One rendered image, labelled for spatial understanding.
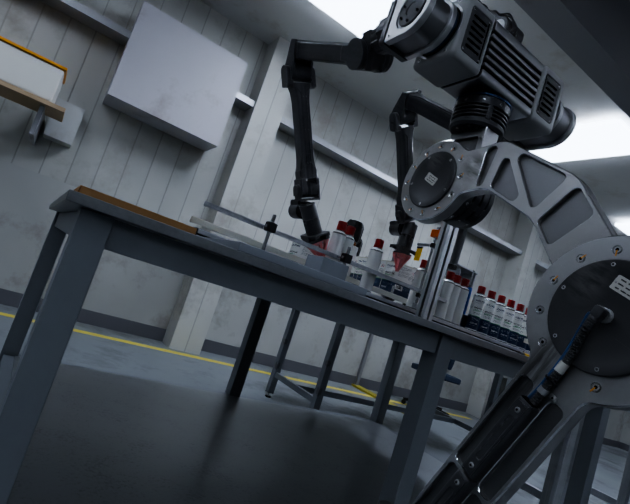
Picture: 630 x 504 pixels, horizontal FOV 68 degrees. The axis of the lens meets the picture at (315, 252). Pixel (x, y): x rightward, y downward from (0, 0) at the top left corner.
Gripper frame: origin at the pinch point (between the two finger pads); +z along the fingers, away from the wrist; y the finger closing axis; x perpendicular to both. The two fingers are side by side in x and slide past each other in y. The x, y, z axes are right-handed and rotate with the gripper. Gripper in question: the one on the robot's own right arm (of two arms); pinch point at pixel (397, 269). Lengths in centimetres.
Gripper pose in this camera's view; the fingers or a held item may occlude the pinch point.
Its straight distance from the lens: 191.5
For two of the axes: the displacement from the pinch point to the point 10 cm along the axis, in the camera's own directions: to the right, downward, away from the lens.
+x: 5.1, 0.7, -8.6
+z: -3.1, 9.5, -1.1
